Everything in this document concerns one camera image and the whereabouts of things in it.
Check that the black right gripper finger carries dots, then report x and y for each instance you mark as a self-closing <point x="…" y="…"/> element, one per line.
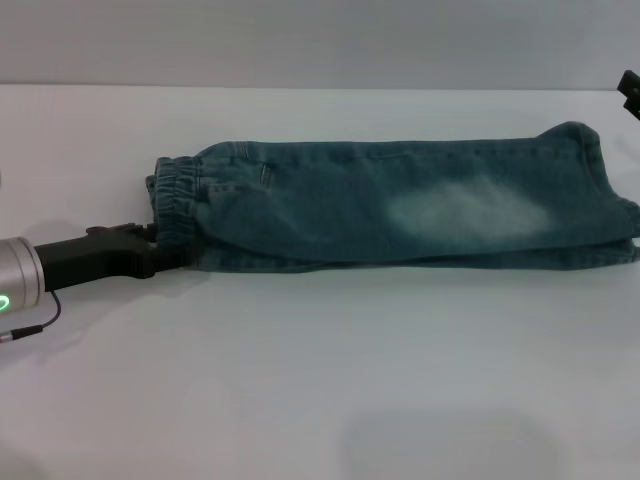
<point x="634" y="107"/>
<point x="631" y="82"/>

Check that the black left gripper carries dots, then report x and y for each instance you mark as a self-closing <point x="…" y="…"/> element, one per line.
<point x="95" y="257"/>

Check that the blue denim shorts with embroidery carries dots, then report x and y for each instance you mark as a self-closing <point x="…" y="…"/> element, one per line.
<point x="375" y="210"/>

